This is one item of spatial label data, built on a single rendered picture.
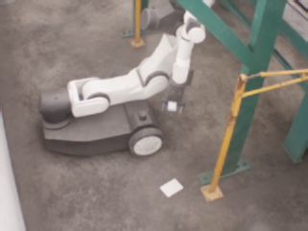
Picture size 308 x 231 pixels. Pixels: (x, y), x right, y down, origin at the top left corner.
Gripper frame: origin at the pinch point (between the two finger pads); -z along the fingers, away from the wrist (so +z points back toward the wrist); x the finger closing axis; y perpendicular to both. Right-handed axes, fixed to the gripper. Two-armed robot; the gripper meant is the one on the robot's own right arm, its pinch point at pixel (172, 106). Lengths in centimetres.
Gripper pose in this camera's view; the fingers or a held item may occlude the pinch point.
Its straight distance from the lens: 219.2
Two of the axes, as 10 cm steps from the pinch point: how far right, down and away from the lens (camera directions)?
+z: 1.4, -7.3, -6.7
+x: 9.9, 1.2, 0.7
